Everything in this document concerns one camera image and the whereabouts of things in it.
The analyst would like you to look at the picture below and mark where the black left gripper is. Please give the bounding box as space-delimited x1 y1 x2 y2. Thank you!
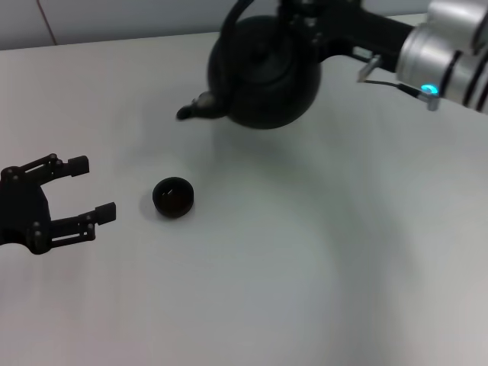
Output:
0 153 117 255

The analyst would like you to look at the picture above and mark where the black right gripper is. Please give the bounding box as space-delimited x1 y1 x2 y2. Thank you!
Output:
277 0 415 73

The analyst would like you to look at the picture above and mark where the black teapot with arched handle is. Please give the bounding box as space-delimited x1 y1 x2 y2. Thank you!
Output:
175 0 323 130

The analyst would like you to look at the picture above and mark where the small black teacup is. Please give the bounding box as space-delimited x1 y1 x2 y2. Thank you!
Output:
152 176 195 220

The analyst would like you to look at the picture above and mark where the grey cable with silver plug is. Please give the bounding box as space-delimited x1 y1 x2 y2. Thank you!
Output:
357 54 440 111

